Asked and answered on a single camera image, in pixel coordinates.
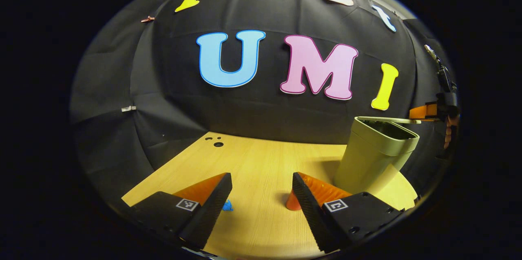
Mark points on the copper cloth clip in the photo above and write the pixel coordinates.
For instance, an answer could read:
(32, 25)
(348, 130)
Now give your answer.
(147, 19)

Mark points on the pale green desktop garbage bin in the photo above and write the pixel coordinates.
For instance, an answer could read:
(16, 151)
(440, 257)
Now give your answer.
(367, 162)

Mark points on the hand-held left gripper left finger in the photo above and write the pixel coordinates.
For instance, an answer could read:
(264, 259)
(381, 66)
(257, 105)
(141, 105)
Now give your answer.
(208, 215)

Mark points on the blue paper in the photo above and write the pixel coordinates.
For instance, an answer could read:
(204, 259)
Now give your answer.
(227, 206)

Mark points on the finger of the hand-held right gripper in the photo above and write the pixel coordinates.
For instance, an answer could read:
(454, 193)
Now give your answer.
(422, 112)

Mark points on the white cloth clip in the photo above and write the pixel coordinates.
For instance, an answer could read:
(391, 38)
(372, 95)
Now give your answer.
(128, 108)

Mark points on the wooden desktop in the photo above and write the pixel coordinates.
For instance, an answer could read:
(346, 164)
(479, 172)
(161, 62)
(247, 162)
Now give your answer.
(253, 162)

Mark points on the black backdrop cloth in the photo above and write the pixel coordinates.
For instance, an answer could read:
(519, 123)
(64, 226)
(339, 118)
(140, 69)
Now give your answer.
(183, 109)

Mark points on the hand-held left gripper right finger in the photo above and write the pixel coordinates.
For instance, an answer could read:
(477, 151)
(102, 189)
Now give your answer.
(312, 215)

